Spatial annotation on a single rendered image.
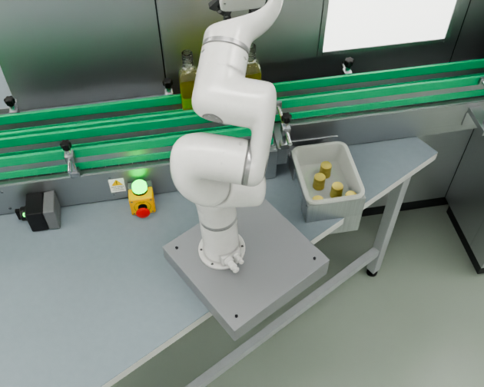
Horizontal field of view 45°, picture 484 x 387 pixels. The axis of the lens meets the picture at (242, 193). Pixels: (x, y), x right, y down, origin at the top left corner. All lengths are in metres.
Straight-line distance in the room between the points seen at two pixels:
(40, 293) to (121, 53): 0.72
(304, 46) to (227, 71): 0.86
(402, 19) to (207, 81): 1.02
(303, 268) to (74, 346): 0.61
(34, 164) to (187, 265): 0.51
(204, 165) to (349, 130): 0.91
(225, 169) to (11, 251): 0.89
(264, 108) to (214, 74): 0.10
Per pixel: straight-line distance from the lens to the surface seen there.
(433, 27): 1.98
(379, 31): 1.90
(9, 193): 1.78
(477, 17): 2.07
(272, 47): 1.82
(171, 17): 1.71
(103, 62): 1.83
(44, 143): 1.76
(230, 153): 1.03
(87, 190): 1.76
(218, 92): 0.99
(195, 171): 1.05
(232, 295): 1.51
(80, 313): 1.61
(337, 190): 1.72
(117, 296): 1.61
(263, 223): 1.62
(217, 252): 1.51
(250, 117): 0.99
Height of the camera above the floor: 2.12
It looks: 51 degrees down
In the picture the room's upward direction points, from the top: straight up
